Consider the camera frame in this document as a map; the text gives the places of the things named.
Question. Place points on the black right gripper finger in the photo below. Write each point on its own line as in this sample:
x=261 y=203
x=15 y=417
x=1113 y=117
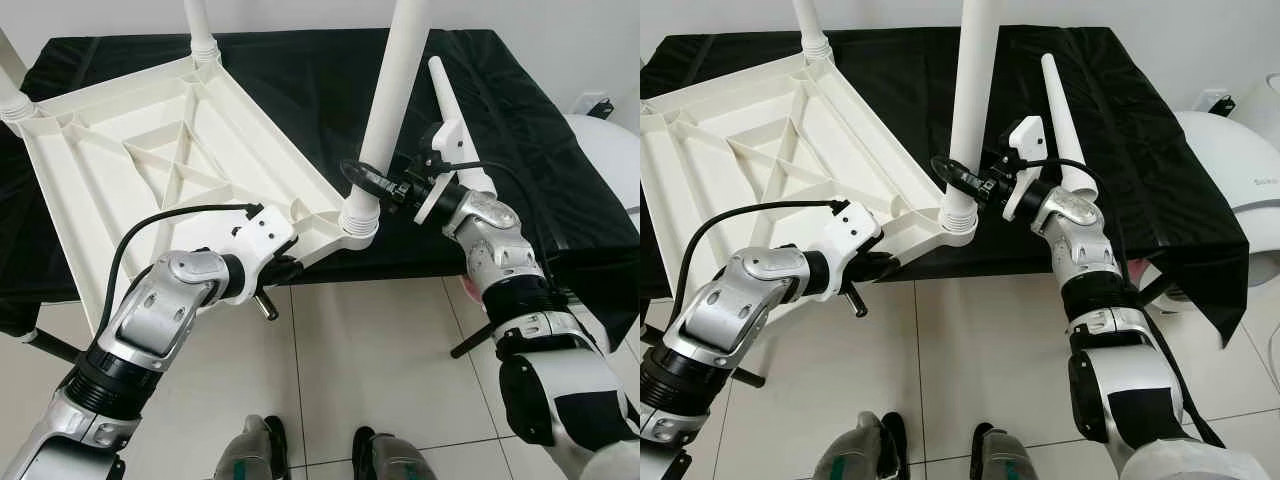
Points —
x=365 y=180
x=955 y=175

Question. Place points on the white plastic table leg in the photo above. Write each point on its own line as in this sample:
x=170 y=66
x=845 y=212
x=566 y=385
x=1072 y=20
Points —
x=200 y=25
x=450 y=100
x=1060 y=100
x=12 y=95
x=390 y=80
x=812 y=25
x=972 y=80

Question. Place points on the white plastic table top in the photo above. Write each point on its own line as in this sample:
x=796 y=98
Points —
x=100 y=170
x=720 y=170

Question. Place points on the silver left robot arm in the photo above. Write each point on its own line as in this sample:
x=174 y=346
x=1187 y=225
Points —
x=150 y=320
x=730 y=310

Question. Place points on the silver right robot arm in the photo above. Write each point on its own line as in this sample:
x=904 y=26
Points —
x=1120 y=340
x=540 y=340

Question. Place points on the pink object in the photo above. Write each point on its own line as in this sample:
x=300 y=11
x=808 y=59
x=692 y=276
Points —
x=1140 y=272
x=470 y=290

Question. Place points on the black metal table leg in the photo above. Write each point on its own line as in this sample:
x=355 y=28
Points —
x=55 y=346
x=750 y=378
x=475 y=340
x=1158 y=290

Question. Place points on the grey robot left leg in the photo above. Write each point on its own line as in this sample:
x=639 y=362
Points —
x=858 y=452
x=250 y=455

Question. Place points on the grey robot leg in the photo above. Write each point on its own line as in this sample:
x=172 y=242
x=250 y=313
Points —
x=250 y=455
x=858 y=452
x=392 y=460
x=1005 y=458

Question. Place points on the black tablecloth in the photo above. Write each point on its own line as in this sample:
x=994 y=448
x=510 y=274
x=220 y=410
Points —
x=1170 y=170
x=570 y=170

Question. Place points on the grey robot right leg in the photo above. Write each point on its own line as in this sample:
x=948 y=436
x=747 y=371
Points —
x=1005 y=458
x=392 y=460

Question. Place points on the black power plug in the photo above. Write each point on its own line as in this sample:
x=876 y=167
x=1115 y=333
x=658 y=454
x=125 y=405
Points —
x=603 y=108
x=1221 y=105

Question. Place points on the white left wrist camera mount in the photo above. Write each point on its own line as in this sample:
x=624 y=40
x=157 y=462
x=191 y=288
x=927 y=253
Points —
x=262 y=232
x=850 y=228

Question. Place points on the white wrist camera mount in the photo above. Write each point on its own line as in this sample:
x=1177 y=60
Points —
x=262 y=232
x=450 y=140
x=1025 y=140
x=850 y=228

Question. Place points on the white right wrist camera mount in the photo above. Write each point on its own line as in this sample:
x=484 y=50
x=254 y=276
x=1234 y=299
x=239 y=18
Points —
x=1025 y=140
x=450 y=140

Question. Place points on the white wall socket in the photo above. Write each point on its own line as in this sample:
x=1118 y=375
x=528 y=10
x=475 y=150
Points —
x=1208 y=98
x=592 y=102

